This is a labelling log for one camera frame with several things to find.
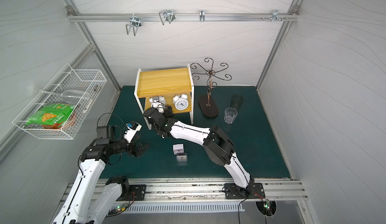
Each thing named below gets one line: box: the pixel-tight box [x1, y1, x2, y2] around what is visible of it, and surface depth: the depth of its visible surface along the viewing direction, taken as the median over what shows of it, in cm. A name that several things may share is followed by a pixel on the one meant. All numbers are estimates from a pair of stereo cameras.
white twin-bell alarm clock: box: [172, 93, 189, 111], surface depth 85 cm
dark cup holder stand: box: [190, 57, 233, 118], surface depth 90 cm
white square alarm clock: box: [172, 143, 184, 155], surface depth 86 cm
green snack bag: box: [25, 103, 76, 128], surface depth 56 cm
